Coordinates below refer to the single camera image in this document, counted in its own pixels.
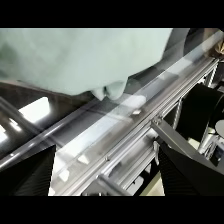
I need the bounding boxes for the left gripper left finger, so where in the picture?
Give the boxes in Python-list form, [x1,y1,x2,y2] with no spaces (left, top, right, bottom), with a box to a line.
[0,144,57,197]

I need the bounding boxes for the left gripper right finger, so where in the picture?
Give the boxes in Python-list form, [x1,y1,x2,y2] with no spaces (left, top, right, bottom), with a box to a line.
[157,145,224,197]

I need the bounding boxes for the pale green garment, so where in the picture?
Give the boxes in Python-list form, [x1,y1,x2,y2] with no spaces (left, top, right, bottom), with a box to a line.
[0,28,174,102]

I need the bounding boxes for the silver frame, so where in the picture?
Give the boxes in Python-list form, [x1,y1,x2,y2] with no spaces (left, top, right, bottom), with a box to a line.
[48,54,224,197]

